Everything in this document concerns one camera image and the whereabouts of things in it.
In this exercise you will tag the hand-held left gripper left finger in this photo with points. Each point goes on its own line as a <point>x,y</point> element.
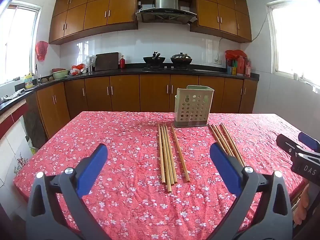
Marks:
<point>92,167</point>

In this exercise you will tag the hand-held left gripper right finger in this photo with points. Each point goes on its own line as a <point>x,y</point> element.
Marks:
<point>225,165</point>

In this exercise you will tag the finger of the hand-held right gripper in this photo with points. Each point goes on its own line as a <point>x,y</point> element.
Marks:
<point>308,140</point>
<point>287,143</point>

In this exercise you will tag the perforated beige chopstick holder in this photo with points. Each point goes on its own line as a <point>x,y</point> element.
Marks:
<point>192,107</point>

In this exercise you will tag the person's right hand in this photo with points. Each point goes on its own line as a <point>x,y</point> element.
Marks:
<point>301,205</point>

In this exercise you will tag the red floral tablecloth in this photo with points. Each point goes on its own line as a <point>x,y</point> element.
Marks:
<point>125,155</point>

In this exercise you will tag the wooden base cabinets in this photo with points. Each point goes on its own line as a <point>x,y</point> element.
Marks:
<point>125,92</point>

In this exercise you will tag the red sauce bottle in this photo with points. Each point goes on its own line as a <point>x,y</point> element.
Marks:
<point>247,68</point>
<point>240,66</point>

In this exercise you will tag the colourful seasoning box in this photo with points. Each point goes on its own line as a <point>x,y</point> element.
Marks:
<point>231,68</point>

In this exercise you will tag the black kitchen countertop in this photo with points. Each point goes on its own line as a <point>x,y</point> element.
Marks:
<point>112,71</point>

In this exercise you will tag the green plastic basin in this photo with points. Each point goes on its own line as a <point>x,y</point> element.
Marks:
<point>60,74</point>

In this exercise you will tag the red and white bag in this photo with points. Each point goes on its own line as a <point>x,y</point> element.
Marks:
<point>78,69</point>

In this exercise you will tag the steel utensil jar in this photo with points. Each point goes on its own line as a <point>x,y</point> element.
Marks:
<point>90,65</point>

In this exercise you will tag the crumpled red plastic bag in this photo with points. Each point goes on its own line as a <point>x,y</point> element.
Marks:
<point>235,53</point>

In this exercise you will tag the grey dish cloth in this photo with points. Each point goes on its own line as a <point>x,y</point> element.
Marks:
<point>12,96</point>

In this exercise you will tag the dark cutting board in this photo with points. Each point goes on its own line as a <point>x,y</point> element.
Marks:
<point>106,61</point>

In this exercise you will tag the yellow dish soap bottle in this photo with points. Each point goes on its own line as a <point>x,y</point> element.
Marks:
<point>28,81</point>

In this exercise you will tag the small red bottle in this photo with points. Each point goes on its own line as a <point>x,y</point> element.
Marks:
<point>122,63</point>

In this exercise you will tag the steel sink faucet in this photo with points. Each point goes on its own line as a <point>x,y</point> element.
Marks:
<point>37,73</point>

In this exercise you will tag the black gas stove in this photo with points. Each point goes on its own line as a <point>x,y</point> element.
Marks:
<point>168,68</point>

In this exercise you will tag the lidded black wok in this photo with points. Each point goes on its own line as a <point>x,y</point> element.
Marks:
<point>181,60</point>

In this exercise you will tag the hanging red plastic bag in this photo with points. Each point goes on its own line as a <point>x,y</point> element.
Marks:
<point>41,50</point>

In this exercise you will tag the steel range hood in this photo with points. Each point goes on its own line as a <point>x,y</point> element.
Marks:
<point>166,1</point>

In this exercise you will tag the window with white frame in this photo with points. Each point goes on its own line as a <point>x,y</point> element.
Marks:
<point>15,42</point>
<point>295,37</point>

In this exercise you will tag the white wall socket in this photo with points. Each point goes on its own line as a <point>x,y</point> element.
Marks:
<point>218,61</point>

